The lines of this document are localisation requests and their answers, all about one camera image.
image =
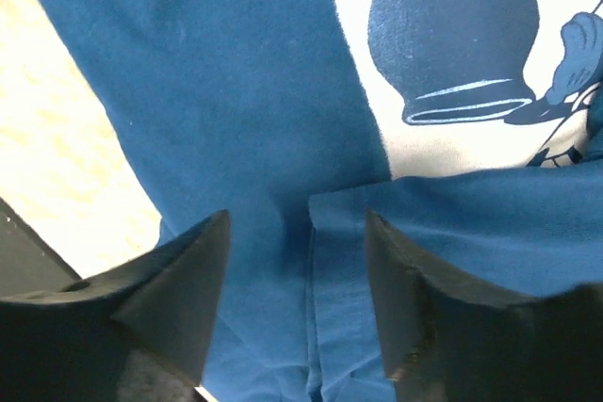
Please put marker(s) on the blue printed t-shirt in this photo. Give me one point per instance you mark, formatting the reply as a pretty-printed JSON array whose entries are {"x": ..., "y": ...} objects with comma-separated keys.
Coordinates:
[{"x": 474, "y": 126}]

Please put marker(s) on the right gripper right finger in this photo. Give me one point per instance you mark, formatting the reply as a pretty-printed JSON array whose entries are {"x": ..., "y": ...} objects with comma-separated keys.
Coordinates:
[{"x": 447, "y": 335}]

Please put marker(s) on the black base beam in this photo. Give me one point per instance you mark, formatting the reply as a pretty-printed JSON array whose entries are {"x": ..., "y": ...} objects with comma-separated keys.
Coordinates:
[{"x": 28, "y": 264}]

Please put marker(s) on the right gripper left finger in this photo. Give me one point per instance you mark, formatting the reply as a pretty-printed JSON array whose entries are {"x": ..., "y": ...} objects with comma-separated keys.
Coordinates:
[{"x": 140, "y": 331}]

